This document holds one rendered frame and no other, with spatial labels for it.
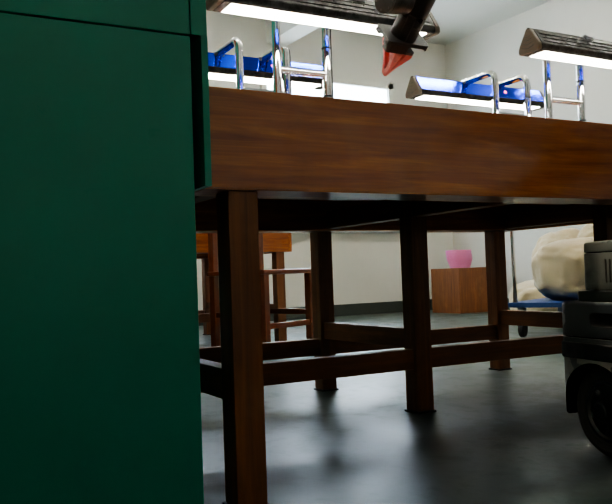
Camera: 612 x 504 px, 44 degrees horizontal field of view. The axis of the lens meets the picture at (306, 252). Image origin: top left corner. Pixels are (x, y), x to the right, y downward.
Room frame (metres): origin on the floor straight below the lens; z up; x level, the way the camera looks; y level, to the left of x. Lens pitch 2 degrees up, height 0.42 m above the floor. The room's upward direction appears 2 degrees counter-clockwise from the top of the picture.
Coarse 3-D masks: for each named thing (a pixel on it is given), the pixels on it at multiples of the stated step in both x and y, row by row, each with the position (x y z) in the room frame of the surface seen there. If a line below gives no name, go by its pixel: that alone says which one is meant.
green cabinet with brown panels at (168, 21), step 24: (0, 0) 1.15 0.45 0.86; (24, 0) 1.16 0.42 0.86; (48, 0) 1.18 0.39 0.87; (72, 0) 1.20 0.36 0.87; (96, 0) 1.22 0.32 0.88; (120, 0) 1.23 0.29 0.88; (144, 0) 1.25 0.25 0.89; (168, 0) 1.27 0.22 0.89; (192, 0) 1.29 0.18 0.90; (96, 24) 1.22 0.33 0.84; (120, 24) 1.23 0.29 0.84; (144, 24) 1.25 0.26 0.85; (168, 24) 1.27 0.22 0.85; (192, 24) 1.29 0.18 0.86
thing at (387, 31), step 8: (400, 16) 1.54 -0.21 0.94; (408, 16) 1.52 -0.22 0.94; (384, 24) 1.58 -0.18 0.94; (400, 24) 1.54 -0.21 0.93; (408, 24) 1.53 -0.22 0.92; (416, 24) 1.53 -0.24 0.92; (384, 32) 1.55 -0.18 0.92; (392, 32) 1.56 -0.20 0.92; (400, 32) 1.55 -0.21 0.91; (408, 32) 1.54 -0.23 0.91; (416, 32) 1.55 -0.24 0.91; (384, 40) 1.55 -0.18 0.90; (392, 40) 1.54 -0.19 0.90; (400, 40) 1.56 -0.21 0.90; (408, 40) 1.56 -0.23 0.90; (416, 40) 1.58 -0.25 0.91; (424, 40) 1.60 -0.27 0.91; (416, 48) 1.58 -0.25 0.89; (424, 48) 1.58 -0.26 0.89
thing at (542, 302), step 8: (512, 232) 4.63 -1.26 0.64; (512, 240) 4.63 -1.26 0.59; (512, 248) 4.63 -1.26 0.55; (512, 256) 4.63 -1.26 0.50; (512, 264) 4.64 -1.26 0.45; (512, 272) 4.64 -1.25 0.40; (512, 280) 4.65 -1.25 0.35; (512, 304) 4.64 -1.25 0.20; (520, 304) 4.61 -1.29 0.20; (528, 304) 4.58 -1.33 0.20; (536, 304) 4.55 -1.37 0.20; (544, 304) 4.52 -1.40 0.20; (552, 304) 4.50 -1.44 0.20; (560, 304) 4.47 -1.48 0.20; (520, 328) 4.64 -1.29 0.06; (520, 336) 4.67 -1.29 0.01
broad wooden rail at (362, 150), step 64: (256, 128) 1.39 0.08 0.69; (320, 128) 1.45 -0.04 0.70; (384, 128) 1.53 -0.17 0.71; (448, 128) 1.60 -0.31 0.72; (512, 128) 1.69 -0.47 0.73; (576, 128) 1.79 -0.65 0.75; (320, 192) 1.47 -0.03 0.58; (384, 192) 1.53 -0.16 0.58; (448, 192) 1.60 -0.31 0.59; (512, 192) 1.69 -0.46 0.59; (576, 192) 1.78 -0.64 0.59
